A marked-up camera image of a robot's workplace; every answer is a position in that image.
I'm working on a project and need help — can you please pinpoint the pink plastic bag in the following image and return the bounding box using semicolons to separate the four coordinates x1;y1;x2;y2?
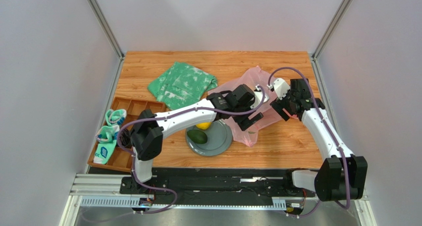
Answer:
208;65;294;148

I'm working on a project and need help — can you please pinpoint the yellow lemon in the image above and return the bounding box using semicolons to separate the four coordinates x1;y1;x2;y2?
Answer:
196;122;212;130

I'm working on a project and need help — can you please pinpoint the dark green avocado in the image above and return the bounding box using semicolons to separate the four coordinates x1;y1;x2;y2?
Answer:
187;129;208;144

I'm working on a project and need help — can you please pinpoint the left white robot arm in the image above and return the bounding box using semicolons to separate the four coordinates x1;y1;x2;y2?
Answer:
130;84;269;183

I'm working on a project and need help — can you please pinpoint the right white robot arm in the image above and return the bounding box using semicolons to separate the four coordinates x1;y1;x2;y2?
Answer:
268;78;368;202

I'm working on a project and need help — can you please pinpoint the grey round plate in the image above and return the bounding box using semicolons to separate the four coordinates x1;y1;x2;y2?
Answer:
185;120;233;157

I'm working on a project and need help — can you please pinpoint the green white cloth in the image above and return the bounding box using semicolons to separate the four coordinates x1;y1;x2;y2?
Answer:
148;62;218;110

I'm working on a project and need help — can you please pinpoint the brown wooden divided tray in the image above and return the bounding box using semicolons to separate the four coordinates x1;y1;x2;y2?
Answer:
88;98;166;172

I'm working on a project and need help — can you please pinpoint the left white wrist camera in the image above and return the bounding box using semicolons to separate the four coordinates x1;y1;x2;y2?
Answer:
251;85;269;109

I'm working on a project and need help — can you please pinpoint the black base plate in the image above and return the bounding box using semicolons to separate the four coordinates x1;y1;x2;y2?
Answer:
89;167;330;207

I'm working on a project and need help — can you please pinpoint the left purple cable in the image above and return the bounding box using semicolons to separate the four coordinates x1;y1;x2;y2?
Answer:
116;84;266;215

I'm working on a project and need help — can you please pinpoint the aluminium frame rail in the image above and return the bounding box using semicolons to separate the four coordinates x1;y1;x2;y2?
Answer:
59;168;377;226

